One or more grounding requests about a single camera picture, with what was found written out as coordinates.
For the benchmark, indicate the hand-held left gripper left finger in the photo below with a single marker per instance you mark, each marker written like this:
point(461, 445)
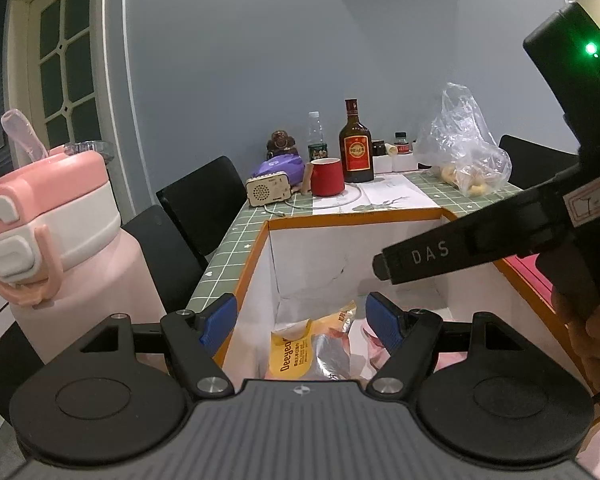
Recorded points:
point(217, 322)

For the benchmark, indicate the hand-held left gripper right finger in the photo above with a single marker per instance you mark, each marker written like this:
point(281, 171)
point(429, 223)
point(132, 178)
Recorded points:
point(384, 322)

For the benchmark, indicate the pink cloth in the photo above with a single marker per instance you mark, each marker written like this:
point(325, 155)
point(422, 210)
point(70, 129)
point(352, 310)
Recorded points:
point(449, 360)

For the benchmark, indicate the yellow snack packet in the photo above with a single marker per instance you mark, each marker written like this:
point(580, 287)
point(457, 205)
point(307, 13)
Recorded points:
point(290, 355)

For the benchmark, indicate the orange cardboard box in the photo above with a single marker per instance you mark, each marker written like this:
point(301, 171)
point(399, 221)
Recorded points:
point(320, 250)

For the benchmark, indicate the person's right hand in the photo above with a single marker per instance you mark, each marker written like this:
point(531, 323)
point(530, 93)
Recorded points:
point(599, 345)

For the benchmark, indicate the black chair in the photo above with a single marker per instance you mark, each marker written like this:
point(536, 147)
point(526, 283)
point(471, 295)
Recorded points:
point(534, 160)
point(165, 255)
point(205, 200)
point(10, 370)

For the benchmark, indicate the bread rolls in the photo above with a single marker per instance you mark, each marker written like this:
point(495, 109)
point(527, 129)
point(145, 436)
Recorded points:
point(472, 185)

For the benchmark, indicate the white printed table runner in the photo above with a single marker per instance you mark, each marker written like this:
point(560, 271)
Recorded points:
point(394, 192)

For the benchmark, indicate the small wooden radio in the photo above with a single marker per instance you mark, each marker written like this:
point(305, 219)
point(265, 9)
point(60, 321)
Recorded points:
point(267, 190)

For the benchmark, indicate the pink water bottle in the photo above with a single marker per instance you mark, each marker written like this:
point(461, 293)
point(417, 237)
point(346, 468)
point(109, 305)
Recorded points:
point(80, 270)

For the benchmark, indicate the red mug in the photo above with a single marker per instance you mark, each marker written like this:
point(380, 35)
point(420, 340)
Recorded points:
point(326, 177)

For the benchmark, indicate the white box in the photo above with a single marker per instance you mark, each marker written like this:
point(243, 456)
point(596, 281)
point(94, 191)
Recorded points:
point(394, 162)

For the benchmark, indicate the clear plastic bag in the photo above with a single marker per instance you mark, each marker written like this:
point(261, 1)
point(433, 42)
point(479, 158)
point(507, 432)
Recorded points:
point(459, 130)

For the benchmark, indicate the purple bag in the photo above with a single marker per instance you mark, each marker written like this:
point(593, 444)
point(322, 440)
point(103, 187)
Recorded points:
point(280, 166)

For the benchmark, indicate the brown liquor bottle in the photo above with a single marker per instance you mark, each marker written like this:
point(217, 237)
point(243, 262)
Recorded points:
point(356, 152)

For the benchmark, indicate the rolled paper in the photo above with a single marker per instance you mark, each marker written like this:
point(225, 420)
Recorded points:
point(390, 149)

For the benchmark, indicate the dark glass jar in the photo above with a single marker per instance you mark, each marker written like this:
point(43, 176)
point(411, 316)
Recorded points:
point(378, 148)

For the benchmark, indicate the brown figurine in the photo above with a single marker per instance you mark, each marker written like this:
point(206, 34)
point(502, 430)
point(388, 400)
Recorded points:
point(281, 142)

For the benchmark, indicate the clear plastic water bottle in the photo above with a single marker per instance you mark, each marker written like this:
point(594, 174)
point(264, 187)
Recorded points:
point(318, 135)

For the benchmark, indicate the glass-paned door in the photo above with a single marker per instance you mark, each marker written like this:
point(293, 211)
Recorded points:
point(65, 60)

